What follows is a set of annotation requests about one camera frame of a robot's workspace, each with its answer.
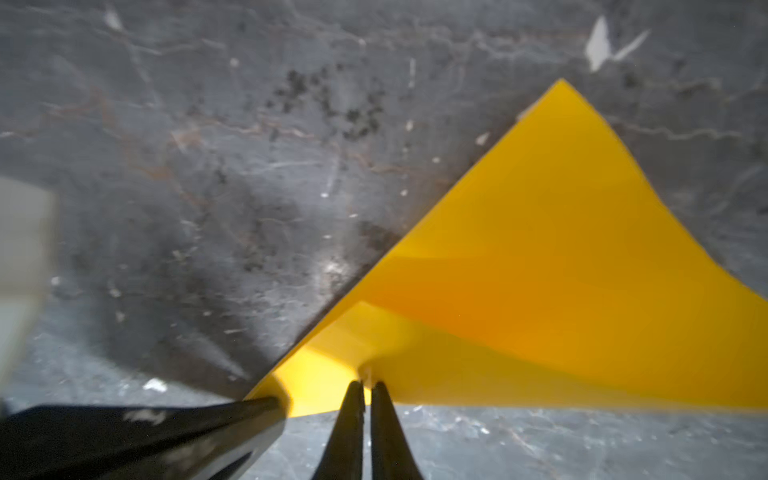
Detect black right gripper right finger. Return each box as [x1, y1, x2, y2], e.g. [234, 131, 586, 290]
[370, 382, 423, 480]

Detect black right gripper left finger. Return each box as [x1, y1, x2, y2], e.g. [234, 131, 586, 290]
[312, 381, 365, 480]

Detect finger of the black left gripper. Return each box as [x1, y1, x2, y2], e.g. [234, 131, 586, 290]
[1, 397, 286, 479]

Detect yellow square paper sheet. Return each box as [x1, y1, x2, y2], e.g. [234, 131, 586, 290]
[251, 80, 767, 417]

